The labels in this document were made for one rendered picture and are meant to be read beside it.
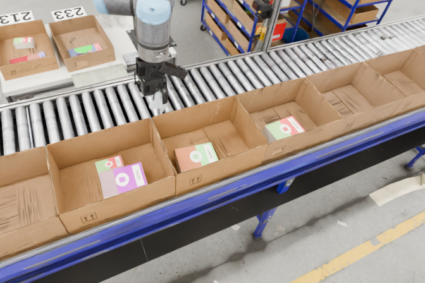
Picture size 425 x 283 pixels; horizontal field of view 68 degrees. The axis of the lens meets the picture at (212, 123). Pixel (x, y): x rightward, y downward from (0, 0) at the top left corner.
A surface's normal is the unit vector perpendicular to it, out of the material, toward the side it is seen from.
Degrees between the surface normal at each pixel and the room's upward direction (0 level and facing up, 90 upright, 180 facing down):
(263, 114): 0
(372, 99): 89
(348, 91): 1
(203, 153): 0
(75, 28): 88
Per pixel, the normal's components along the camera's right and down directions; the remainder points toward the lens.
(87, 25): 0.51, 0.68
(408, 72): -0.90, 0.26
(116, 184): 0.11, -0.65
